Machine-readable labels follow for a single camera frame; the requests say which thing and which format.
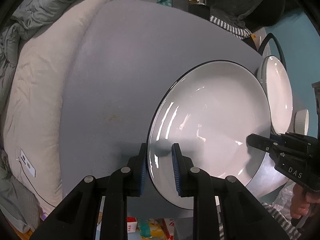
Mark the black office chair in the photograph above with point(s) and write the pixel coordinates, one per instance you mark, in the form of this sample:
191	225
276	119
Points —
249	14

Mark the right hand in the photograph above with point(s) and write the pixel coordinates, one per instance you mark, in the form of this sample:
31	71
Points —
301	201

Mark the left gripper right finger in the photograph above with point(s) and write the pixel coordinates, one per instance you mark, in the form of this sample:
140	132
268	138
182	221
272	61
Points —
190	180

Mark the white ribbed bowl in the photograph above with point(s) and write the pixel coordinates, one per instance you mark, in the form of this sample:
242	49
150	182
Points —
301	123

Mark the beige mattress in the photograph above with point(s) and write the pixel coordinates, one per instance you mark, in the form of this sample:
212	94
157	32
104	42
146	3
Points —
32	115

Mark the grey striped garment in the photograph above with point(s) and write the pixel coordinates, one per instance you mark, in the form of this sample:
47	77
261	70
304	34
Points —
237	32

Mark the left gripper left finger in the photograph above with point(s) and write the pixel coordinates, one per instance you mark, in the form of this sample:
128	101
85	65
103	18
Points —
129	180

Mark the white label tag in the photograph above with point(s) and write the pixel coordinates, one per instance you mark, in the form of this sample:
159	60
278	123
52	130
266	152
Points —
27	164

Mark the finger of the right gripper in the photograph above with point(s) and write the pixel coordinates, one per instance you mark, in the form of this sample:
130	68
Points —
261	143

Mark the small white plate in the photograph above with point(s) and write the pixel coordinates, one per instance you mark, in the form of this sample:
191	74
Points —
275	81

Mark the grey duvet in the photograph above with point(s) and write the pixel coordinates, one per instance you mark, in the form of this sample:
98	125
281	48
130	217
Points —
17	204

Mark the white plate black rim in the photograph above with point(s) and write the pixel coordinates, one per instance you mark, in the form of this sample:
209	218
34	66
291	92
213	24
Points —
209	112

